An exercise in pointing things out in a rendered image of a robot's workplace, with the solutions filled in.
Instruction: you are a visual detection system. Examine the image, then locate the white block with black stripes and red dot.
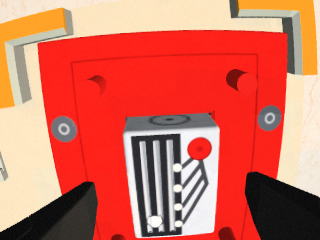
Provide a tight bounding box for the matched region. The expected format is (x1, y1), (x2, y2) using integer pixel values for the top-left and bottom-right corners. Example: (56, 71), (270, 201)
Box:
(123, 112), (220, 239)

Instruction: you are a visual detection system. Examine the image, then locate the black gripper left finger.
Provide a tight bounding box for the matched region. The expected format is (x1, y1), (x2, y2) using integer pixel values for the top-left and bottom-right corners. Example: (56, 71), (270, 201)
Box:
(0, 181), (99, 240)

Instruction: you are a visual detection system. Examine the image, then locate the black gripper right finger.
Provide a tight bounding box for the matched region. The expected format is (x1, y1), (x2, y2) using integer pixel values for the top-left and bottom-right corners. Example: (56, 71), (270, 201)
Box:
(244, 171), (320, 240)

